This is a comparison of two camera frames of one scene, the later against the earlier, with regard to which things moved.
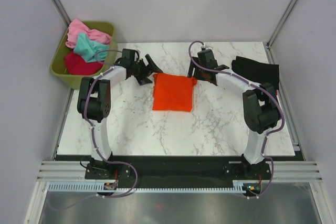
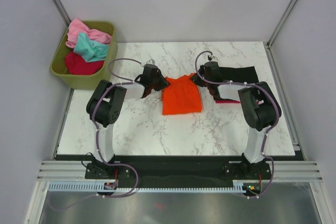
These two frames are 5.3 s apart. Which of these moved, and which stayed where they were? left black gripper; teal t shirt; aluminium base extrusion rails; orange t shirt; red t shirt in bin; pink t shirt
Moved: orange t shirt; left black gripper
Stayed: aluminium base extrusion rails; teal t shirt; pink t shirt; red t shirt in bin
